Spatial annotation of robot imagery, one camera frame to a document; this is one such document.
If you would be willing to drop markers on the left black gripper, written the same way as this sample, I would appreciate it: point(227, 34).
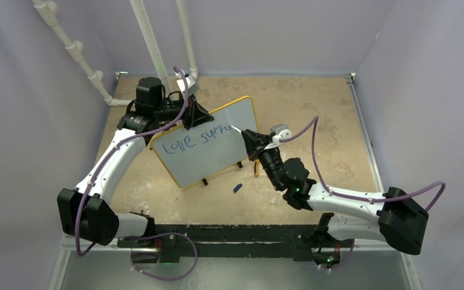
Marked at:
point(194, 114)

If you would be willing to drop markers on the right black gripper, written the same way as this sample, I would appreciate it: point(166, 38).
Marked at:
point(255, 143)

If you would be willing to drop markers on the blue whiteboard marker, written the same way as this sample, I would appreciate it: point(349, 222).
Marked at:
point(236, 129)

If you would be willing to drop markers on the yellow framed whiteboard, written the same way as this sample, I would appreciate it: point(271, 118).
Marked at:
point(192, 155)

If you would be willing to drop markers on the blue marker cap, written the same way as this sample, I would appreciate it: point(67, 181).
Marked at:
point(237, 188)

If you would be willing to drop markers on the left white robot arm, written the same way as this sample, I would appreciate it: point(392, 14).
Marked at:
point(84, 210)

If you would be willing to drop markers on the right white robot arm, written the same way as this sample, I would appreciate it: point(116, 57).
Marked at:
point(393, 217)

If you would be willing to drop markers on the yellow handled pliers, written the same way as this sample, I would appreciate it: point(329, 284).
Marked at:
point(256, 168)

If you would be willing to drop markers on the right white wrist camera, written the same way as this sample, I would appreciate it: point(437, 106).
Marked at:
point(281, 132)

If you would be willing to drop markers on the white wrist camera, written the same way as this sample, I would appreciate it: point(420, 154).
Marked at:
point(188, 86)
point(281, 132)

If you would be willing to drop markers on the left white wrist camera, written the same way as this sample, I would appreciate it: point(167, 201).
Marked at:
point(188, 86)

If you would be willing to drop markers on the aluminium frame rail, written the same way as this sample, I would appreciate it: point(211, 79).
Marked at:
point(349, 78)

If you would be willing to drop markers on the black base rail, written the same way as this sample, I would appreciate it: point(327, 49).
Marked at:
point(296, 242)

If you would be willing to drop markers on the white pvc pipe frame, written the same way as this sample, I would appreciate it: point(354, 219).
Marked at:
point(128, 43)

